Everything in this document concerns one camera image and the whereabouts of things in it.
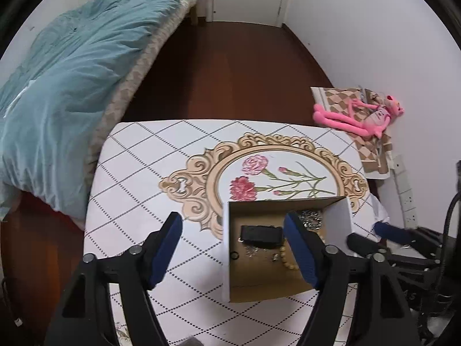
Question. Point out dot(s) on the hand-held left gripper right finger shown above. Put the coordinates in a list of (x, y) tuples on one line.
[(300, 252)]

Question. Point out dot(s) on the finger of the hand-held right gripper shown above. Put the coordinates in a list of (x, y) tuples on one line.
[(367, 248), (396, 233)]

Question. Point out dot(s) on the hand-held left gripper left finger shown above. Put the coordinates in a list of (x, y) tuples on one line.
[(164, 252)]

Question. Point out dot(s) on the black wristband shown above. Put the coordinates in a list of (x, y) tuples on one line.
[(261, 236)]

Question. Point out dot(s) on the cardboard box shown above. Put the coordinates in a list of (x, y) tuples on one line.
[(263, 281)]

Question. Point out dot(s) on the white power strip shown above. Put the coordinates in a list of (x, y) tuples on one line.
[(407, 191)]

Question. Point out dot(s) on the patterned white table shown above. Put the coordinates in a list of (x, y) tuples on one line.
[(144, 173)]

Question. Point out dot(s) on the pink plush toy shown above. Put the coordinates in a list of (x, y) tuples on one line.
[(360, 120)]

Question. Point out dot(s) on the blue duvet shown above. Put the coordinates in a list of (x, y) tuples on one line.
[(65, 79)]

